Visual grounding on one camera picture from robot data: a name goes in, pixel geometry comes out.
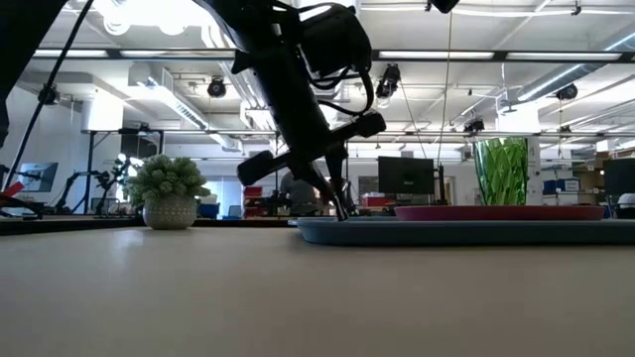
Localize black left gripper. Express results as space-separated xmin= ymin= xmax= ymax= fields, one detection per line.
xmin=231 ymin=48 xmax=388 ymax=222

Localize red plastic plate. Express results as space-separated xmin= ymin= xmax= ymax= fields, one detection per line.
xmin=393 ymin=204 xmax=607 ymax=223

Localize green translucent cup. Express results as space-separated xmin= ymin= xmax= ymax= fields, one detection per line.
xmin=471 ymin=136 xmax=531 ymax=207

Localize blue plastic tray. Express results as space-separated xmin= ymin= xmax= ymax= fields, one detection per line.
xmin=295 ymin=215 xmax=635 ymax=248

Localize seated person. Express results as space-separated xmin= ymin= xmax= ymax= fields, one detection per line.
xmin=278 ymin=170 xmax=324 ymax=218

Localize black computer monitor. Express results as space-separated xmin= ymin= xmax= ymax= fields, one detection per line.
xmin=377 ymin=155 xmax=437 ymax=196

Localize green plant in white pot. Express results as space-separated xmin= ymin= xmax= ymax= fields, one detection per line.
xmin=123 ymin=154 xmax=213 ymax=231

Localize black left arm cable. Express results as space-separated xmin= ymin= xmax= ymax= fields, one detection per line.
xmin=310 ymin=62 xmax=376 ymax=119

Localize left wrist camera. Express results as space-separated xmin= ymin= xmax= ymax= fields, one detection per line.
xmin=297 ymin=3 xmax=374 ymax=81

